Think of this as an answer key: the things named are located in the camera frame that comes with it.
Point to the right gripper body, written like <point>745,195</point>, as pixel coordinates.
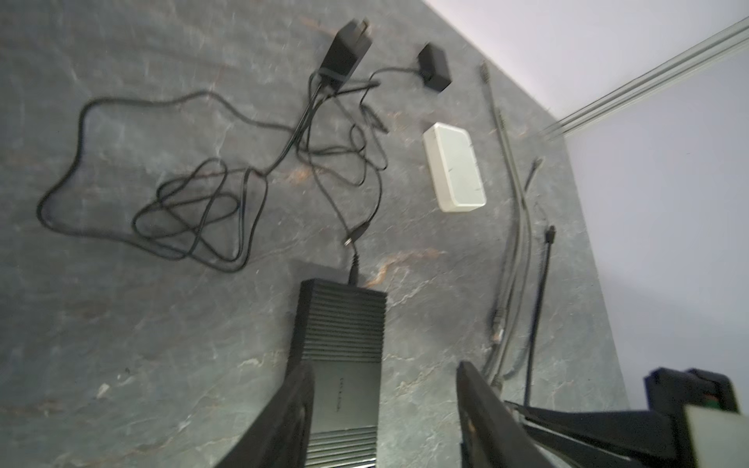
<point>670,392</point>

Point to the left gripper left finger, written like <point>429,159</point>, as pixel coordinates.
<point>279,436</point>

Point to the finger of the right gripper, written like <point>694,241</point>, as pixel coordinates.
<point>610,436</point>

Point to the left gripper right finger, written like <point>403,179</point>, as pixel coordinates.
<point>491,437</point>

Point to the black network switch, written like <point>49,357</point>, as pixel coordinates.
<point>339,333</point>

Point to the white router box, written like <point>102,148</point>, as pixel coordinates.
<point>454,169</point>

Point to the black cube power adapter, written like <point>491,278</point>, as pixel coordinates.
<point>434,68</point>

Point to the black power adapter with prongs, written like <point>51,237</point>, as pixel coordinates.
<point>349,46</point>

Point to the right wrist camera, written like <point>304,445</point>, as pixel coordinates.
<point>718,438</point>

